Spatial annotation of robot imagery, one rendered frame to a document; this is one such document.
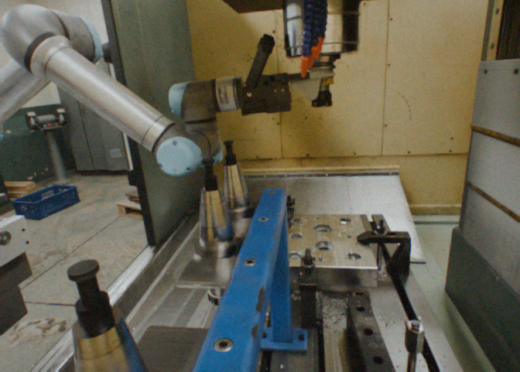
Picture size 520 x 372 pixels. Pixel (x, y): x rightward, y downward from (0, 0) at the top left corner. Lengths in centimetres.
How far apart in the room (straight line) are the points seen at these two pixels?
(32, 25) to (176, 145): 34
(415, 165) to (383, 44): 65
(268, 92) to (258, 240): 40
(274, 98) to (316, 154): 112
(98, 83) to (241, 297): 51
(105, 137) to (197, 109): 491
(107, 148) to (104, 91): 498
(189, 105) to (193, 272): 45
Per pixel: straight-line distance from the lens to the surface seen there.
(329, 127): 178
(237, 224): 47
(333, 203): 169
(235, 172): 48
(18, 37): 76
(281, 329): 69
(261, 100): 73
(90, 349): 21
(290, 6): 71
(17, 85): 97
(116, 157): 564
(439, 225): 199
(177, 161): 61
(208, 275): 36
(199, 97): 73
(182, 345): 30
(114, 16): 124
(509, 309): 105
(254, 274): 34
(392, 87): 180
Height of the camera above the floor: 142
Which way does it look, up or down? 18 degrees down
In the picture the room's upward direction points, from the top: 4 degrees counter-clockwise
